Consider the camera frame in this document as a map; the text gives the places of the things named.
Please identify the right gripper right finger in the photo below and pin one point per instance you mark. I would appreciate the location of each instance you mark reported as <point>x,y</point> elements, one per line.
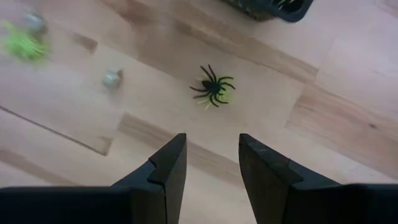
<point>267,186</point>

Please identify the grey stone left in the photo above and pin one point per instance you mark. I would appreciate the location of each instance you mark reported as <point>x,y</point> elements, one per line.
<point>34,21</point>

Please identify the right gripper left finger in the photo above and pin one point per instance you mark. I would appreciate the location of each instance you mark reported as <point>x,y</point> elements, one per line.
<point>164,186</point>

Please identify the white toy skull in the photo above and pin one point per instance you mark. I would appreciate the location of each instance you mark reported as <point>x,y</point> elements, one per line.
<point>112,78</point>

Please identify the black slotted plastic basket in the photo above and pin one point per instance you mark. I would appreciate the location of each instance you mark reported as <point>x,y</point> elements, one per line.
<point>264,11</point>

